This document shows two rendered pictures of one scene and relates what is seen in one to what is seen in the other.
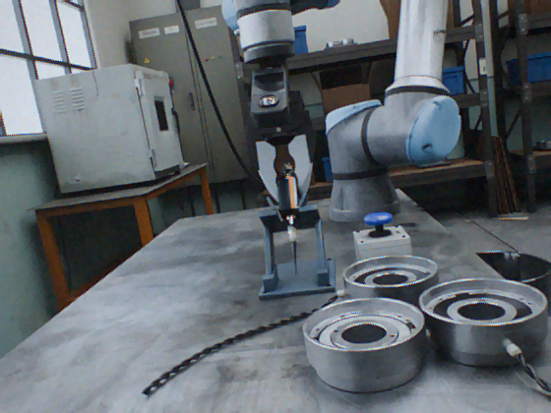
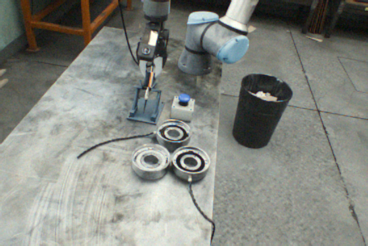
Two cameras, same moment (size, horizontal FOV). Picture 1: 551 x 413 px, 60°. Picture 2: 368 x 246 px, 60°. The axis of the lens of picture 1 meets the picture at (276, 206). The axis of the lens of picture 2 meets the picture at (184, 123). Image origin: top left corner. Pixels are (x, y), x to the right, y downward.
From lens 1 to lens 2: 49 cm
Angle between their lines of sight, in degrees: 29
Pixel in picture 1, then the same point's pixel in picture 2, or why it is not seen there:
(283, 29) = (163, 11)
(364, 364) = (144, 173)
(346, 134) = (195, 31)
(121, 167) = not seen: outside the picture
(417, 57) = (238, 10)
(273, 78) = (152, 33)
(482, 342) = (182, 175)
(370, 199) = (197, 65)
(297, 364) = (129, 160)
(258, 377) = (115, 162)
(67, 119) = not seen: outside the picture
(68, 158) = not seen: outside the picture
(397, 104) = (220, 32)
